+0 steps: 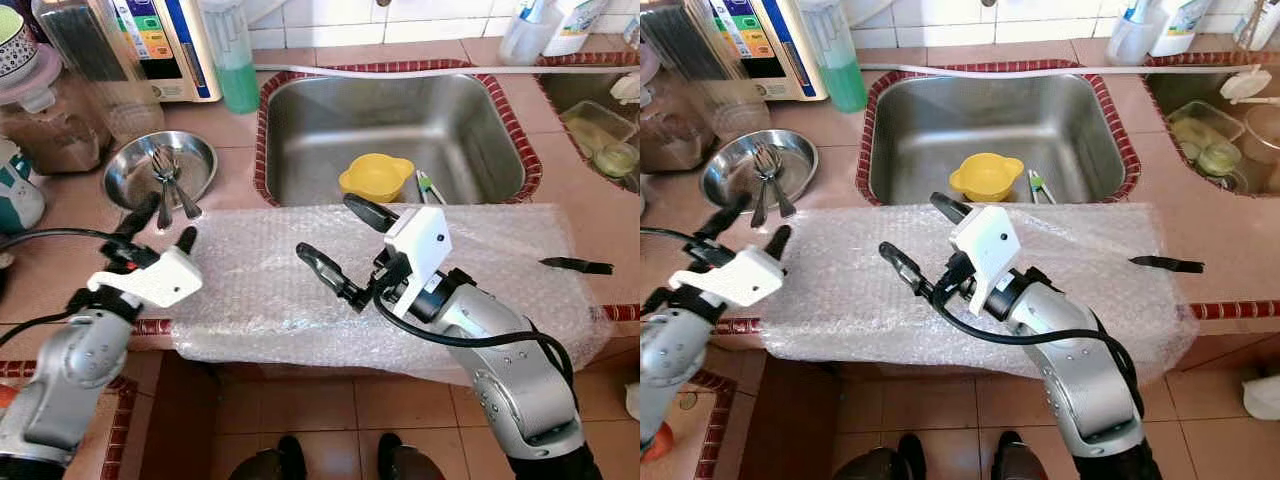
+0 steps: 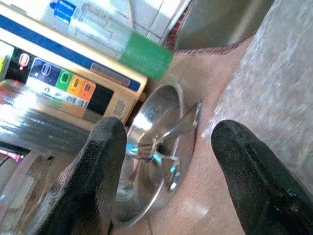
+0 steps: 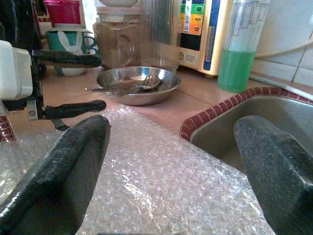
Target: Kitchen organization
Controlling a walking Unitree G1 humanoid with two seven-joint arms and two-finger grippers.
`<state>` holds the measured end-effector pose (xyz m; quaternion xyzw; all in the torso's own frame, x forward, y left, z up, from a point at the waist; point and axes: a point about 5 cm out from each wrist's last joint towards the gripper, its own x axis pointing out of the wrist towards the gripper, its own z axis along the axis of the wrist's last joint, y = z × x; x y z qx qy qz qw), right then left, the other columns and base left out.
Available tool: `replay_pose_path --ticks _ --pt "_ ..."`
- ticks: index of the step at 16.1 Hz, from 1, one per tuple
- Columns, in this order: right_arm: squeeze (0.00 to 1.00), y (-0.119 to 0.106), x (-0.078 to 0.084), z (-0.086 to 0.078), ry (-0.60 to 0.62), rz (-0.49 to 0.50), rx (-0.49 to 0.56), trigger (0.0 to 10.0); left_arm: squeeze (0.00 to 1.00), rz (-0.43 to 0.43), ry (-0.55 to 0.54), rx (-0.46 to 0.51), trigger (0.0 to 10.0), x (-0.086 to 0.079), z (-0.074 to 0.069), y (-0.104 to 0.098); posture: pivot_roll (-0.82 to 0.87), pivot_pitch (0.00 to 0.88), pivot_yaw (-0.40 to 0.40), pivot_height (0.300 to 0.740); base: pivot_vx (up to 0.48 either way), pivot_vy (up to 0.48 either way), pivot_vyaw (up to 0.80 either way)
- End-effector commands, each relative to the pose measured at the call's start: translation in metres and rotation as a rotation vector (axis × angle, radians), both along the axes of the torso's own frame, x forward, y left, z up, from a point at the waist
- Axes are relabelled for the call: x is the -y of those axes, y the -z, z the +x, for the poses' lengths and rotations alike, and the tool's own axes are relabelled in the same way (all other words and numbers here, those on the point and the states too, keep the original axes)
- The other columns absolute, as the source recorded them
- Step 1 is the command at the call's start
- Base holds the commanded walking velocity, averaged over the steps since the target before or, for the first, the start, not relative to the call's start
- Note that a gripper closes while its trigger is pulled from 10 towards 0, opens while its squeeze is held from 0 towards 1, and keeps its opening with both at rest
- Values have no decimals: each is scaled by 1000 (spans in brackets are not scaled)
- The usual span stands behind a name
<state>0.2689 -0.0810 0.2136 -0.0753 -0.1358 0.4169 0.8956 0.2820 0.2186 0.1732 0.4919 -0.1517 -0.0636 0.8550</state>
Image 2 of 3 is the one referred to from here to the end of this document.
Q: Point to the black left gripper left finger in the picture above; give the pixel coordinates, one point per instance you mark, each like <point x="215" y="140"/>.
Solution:
<point x="93" y="176"/>

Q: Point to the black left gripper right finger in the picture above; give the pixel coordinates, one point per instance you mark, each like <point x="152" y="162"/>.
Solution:
<point x="256" y="186"/>

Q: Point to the steel fork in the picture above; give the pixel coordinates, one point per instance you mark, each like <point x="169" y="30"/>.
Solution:
<point x="174" y="181"/>

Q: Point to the steel bowl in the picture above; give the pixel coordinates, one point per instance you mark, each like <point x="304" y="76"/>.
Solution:
<point x="151" y="112"/>

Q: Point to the steel spoon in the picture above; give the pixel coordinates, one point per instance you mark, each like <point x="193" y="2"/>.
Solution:
<point x="190" y="117"/>

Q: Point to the beige water ionizer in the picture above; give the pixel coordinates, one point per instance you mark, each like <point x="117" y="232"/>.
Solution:
<point x="73" y="63"/>

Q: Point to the green dish soap bottle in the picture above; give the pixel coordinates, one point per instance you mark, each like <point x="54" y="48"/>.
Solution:
<point x="146" y="56"/>

